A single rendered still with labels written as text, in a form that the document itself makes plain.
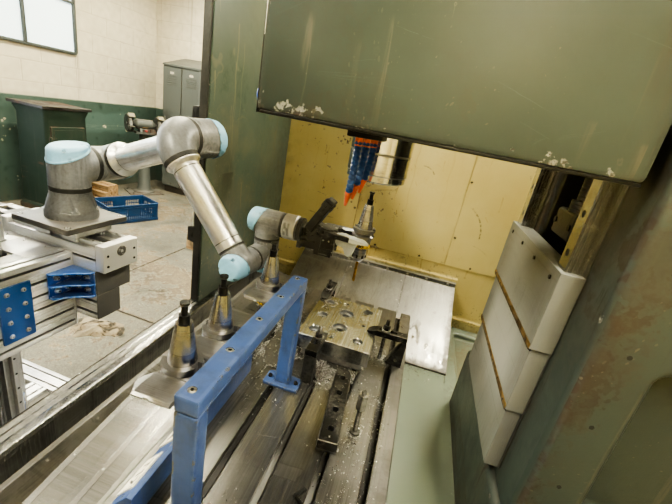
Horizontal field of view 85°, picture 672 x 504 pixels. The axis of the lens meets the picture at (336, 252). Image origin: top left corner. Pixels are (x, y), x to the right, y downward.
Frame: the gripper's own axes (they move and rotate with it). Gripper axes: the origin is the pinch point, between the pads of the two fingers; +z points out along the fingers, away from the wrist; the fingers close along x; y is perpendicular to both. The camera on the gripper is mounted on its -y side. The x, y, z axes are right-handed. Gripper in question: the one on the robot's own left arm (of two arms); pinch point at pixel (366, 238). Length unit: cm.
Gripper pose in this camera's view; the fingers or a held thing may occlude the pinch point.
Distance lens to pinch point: 104.3
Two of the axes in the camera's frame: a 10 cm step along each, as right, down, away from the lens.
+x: -2.5, 3.0, -9.2
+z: 9.5, 2.5, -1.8
